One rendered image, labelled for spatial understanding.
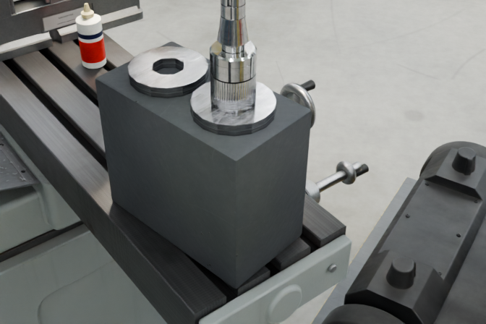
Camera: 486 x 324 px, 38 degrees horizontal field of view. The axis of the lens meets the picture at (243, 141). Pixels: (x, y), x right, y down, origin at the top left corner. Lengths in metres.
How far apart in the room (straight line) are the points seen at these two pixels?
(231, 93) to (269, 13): 2.65
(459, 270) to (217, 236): 0.66
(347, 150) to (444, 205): 1.10
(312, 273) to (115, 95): 0.31
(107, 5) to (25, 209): 0.40
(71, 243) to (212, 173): 0.54
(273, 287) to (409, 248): 0.54
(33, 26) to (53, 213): 0.33
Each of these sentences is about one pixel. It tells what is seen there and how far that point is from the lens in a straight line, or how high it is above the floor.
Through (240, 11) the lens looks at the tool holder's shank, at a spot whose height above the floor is 1.21.
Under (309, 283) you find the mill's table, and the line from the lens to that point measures 0.87.
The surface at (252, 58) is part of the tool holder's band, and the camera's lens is 0.69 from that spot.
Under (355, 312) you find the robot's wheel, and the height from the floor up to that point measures 0.59.
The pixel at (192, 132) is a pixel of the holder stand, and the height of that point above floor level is 1.09.
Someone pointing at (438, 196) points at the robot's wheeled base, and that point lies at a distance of 1.44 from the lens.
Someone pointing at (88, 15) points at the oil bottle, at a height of 1.00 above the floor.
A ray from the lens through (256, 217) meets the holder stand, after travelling 0.75.
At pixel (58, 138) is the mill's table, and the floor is 0.90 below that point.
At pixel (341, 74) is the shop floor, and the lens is 2.90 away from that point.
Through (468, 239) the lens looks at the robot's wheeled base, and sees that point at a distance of 1.37.
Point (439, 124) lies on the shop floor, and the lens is 2.69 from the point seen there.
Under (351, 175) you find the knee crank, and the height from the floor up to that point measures 0.50.
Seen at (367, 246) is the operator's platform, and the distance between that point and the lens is 1.57.
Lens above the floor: 1.51
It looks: 37 degrees down
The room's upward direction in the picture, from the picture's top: 1 degrees clockwise
